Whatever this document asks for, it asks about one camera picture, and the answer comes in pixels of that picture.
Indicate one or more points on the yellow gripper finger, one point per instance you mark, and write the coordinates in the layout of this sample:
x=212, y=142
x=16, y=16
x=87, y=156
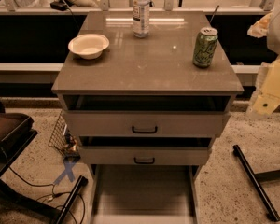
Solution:
x=266, y=98
x=260, y=28

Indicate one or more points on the clear plastic bottle blue label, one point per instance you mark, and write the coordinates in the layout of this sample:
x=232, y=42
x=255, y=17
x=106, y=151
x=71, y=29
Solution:
x=141, y=18

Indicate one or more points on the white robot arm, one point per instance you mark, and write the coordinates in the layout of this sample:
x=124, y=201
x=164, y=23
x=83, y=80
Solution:
x=273, y=36

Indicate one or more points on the grey drawer cabinet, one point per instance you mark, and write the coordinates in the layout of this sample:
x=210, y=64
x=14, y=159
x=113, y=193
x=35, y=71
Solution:
x=157, y=65

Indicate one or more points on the open bottom drawer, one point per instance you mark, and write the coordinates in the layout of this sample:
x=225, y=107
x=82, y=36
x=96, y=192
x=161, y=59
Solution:
x=139, y=194

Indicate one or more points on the green soda can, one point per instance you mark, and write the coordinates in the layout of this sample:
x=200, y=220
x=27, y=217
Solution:
x=205, y=45

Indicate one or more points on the black stand leg right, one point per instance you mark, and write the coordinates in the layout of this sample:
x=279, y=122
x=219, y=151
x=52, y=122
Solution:
x=257, y=179

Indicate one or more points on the white paper bowl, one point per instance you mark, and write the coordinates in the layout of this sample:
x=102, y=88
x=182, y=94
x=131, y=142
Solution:
x=88, y=46

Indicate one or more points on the black power adapter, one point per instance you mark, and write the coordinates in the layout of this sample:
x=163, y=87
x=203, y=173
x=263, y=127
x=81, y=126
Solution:
x=58, y=5

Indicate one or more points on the blue tape cross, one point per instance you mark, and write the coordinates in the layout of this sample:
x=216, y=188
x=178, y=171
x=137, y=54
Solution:
x=67, y=171

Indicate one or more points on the black chair base left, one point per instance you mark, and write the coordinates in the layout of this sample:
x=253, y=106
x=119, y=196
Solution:
x=16, y=133

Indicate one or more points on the top drawer with black handle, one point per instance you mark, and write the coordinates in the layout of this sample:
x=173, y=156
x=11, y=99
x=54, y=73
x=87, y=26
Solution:
x=148, y=116

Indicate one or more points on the drawer with black handle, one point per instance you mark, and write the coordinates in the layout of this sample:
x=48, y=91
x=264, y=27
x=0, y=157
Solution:
x=148, y=116
x=145, y=150

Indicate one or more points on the middle drawer with black handle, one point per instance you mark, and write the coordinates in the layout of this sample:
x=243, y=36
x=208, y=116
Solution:
x=145, y=150

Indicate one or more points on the wire mesh basket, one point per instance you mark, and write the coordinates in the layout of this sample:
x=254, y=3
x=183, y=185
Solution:
x=62, y=140

